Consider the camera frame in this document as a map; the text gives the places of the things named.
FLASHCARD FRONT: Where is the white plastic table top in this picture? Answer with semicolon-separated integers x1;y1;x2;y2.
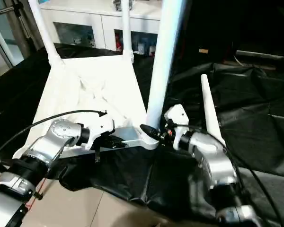
11;55;161;164

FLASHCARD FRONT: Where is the white plastic table leg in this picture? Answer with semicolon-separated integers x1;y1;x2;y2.
145;0;193;133
27;0;62;69
200;73;227;149
119;0;135;64

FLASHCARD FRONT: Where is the black mat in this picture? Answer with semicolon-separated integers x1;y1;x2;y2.
0;44;284;227

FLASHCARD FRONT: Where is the white glass door cabinet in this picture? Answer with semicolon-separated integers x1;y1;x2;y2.
38;0;163;57

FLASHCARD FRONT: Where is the long dark rod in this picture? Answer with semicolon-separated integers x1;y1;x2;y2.
235;49;284;59

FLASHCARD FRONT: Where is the blue white patterned jar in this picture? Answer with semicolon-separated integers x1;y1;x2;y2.
112;0;136;12

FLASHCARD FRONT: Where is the metal framed glass door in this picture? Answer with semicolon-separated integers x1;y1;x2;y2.
0;0;43;81

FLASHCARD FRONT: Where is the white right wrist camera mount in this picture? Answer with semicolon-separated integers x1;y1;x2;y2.
163;103;190;150

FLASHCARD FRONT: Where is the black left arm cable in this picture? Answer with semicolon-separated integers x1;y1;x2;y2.
0;109;109;166

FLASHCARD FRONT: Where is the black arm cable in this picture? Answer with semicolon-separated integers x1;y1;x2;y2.
0;109;109;166
167;122;284;227

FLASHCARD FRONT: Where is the red floor cable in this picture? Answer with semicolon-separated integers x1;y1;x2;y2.
25;179;47;211

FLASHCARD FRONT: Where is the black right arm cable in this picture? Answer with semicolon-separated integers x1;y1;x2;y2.
167;122;284;227

